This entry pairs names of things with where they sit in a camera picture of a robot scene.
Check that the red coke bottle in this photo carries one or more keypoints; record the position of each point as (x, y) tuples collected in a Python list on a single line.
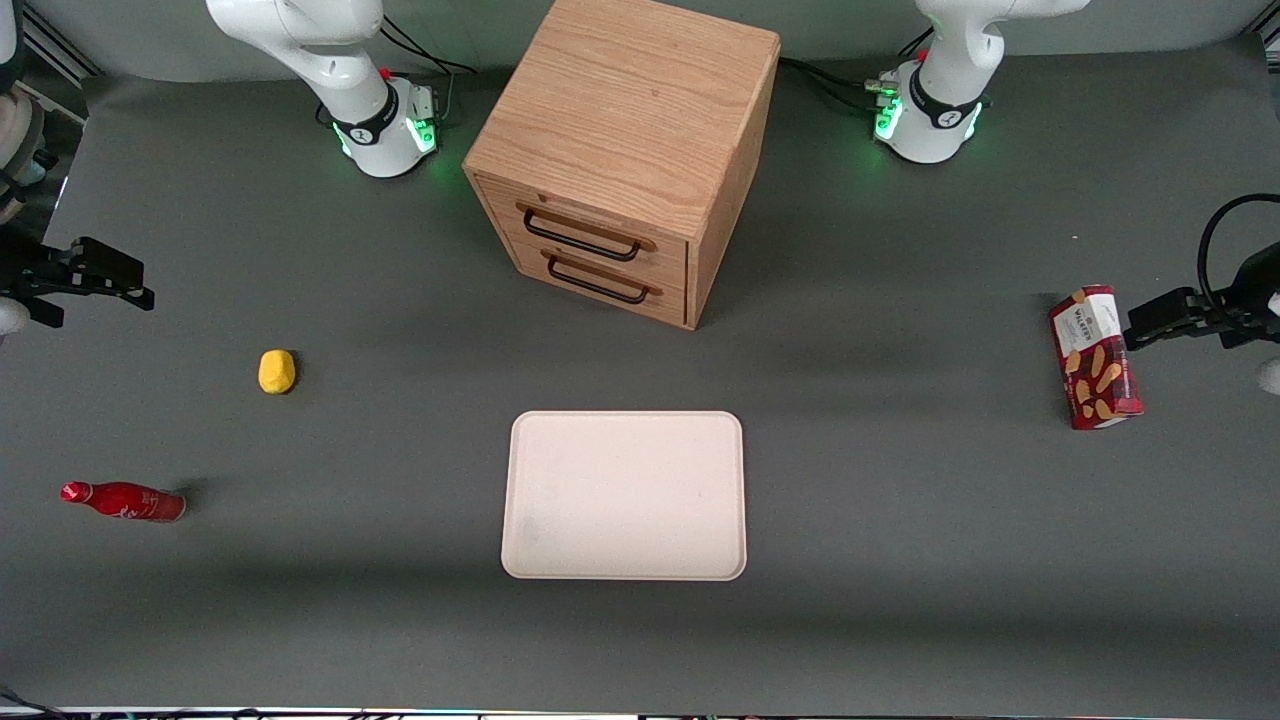
[(130, 502)]

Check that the wooden drawer front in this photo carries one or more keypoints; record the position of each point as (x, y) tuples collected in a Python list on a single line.
[(670, 258), (670, 300)]

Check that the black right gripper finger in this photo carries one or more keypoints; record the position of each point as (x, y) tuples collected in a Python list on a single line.
[(110, 270), (35, 310)]

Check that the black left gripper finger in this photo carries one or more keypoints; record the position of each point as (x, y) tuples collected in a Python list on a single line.
[(1236, 332), (1175, 315)]

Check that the cream plastic tray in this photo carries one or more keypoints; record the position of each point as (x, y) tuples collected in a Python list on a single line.
[(625, 495)]

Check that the wooden drawer cabinet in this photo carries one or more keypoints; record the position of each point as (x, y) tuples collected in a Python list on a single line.
[(620, 100)]

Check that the small yellow lemon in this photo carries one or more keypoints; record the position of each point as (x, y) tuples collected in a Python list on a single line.
[(277, 372)]

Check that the red tartan cookie box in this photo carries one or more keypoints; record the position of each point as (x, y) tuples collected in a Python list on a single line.
[(1095, 370)]

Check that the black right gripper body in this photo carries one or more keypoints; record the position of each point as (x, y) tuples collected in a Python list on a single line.
[(28, 274)]

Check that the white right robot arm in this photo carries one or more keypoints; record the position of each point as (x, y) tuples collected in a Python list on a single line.
[(330, 60)]

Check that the aluminium frame rail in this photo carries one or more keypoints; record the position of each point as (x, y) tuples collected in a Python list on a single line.
[(60, 50), (1268, 38)]

